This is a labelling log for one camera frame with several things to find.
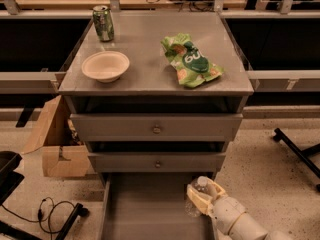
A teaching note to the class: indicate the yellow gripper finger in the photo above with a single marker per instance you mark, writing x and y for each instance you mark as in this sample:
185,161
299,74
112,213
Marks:
213,190
196,203

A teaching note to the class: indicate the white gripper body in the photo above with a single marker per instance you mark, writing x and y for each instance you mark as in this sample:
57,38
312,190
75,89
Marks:
227,209

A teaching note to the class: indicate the clear plastic water bottle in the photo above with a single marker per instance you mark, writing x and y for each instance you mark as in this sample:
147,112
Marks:
199,182

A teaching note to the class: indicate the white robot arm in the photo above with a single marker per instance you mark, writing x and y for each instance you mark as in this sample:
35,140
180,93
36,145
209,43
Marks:
251,229

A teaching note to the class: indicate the grey open bottom drawer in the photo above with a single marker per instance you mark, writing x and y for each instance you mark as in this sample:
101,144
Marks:
150,206

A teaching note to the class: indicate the grey top drawer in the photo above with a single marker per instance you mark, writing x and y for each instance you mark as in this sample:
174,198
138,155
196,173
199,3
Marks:
156,127

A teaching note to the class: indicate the grey drawer cabinet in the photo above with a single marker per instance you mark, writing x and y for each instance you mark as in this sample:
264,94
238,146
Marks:
150,85

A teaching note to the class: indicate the grey middle drawer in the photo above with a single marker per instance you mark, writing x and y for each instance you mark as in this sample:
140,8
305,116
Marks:
156,161

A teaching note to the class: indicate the black stand leg right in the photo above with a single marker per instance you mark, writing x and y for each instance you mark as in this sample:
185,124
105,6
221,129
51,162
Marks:
303,155

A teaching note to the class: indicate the black chair base leg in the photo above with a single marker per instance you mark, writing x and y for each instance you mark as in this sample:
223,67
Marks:
78,211

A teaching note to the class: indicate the green chip bag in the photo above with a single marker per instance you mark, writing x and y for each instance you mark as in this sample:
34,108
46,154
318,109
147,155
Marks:
192,68

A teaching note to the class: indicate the brown cardboard box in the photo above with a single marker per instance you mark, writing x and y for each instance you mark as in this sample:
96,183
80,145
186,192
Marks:
54,137

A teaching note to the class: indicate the beige paper bowl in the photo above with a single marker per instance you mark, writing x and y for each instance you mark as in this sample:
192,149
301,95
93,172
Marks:
106,66

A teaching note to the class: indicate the black chair at left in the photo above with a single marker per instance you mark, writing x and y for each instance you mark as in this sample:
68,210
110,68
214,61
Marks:
9,179

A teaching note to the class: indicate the green soda can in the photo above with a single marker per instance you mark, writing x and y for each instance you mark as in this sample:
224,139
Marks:
103,23

